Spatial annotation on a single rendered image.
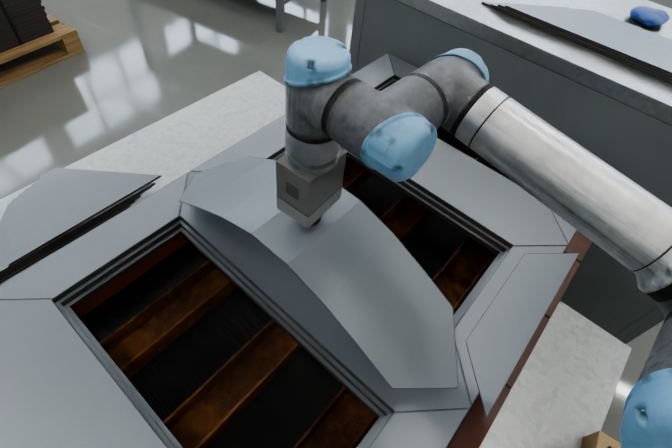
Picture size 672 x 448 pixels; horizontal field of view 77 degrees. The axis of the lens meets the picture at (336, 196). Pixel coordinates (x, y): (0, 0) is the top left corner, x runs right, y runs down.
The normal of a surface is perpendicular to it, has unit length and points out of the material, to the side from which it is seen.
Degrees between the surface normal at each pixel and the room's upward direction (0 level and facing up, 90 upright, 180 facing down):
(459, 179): 0
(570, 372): 0
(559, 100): 90
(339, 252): 17
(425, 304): 29
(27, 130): 0
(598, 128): 90
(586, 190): 52
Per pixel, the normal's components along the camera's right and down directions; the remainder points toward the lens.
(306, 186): -0.61, 0.56
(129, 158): 0.09, -0.65
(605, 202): -0.43, 0.04
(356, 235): 0.31, -0.47
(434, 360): 0.45, -0.30
